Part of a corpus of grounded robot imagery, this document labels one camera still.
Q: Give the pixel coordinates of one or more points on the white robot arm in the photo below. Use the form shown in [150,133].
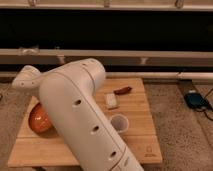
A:
[66,94]

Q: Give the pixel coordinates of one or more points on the wooden cutting board table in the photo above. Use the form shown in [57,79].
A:
[31,150]

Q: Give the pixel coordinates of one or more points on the brown sausage-shaped item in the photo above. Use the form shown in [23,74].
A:
[123,90]

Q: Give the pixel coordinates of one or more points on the long metal shelf rail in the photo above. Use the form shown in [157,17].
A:
[107,57]

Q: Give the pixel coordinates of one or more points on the blue power adapter box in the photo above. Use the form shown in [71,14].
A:
[195,100]

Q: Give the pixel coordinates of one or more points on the white folded napkin packet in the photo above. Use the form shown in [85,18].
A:
[111,101]

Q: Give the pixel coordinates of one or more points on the orange ceramic bowl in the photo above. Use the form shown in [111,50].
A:
[38,120]

